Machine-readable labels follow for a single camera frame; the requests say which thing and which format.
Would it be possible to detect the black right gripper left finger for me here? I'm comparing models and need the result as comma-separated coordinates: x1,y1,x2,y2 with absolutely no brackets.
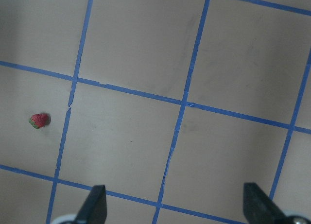
71,185,107,224

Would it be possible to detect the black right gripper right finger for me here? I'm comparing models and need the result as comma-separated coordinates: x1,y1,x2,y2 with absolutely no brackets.
243,182,311,224

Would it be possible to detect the red strawberry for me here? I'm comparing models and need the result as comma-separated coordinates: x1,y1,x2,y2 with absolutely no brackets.
29,113,51,129

